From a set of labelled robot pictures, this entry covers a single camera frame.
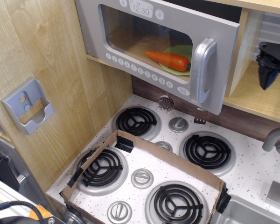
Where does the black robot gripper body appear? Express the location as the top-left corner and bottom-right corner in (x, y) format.
(256, 42), (280, 74)

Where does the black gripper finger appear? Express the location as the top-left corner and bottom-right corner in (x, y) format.
(259, 62), (279, 90)

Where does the silver toy microwave door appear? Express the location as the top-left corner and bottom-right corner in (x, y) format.
(76, 0), (241, 115)

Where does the wooden shelf board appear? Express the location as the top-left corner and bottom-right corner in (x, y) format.
(86, 55), (280, 126)

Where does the grey toy faucet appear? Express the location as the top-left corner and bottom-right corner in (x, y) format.
(262, 128), (280, 154)

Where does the silver hanging slotted spatula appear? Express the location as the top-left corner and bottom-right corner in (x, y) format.
(194, 108), (208, 125)

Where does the green toy plate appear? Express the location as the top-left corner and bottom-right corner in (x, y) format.
(160, 45), (192, 77)

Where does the orange toy carrot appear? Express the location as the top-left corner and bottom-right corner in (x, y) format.
(145, 51), (191, 71)

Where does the back right black burner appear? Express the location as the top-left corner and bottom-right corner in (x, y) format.
(178, 132), (236, 177)

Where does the black burner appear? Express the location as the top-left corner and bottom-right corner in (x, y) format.
(77, 147), (128, 196)
(144, 181), (209, 224)
(178, 132), (236, 177)
(111, 106), (162, 141)

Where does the back silver stove knob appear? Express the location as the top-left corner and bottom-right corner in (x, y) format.
(168, 117), (189, 133)

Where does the silver stove knob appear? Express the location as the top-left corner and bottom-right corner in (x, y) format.
(168, 117), (189, 133)
(131, 168), (154, 189)
(107, 201), (133, 224)

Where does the silver hanging skimmer spoon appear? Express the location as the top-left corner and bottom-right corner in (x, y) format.
(157, 91), (175, 112)

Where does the middle small silver knob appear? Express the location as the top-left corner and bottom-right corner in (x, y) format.
(155, 141), (173, 152)

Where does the back left black burner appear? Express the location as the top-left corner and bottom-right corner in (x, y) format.
(111, 106), (162, 141)

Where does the silver toy sink basin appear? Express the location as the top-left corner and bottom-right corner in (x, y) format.
(210, 195), (280, 224)

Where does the front right black burner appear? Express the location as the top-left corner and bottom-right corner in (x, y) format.
(144, 181), (209, 224)

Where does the centre silver stove knob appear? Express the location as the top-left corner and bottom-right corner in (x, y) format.
(131, 168), (154, 189)

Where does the front left black burner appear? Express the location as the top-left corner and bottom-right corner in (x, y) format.
(77, 147), (128, 196)

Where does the front silver stove knob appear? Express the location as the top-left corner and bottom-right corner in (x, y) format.
(107, 201), (133, 224)

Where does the brown cardboard barrier frame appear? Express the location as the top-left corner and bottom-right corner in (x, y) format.
(60, 131), (228, 224)

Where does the grey wall phone holder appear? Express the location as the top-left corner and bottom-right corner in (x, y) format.
(1, 77), (55, 135)

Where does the black braided cable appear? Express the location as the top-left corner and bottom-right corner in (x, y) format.
(0, 200), (44, 224)

